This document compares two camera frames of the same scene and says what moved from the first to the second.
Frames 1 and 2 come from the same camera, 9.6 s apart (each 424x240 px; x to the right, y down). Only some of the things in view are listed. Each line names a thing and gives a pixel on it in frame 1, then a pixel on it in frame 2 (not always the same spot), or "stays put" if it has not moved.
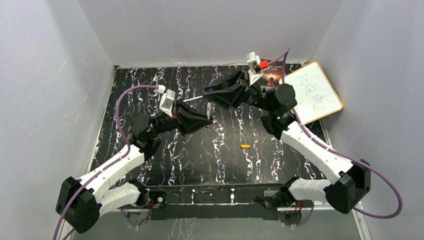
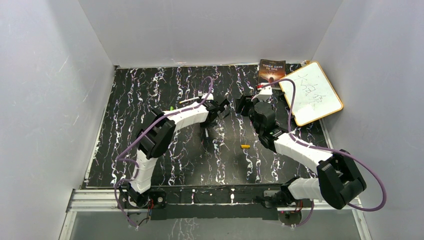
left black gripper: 188,121 → 205,125
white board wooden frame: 316,96 stays put
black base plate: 215,202 stays put
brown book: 273,76 stays put
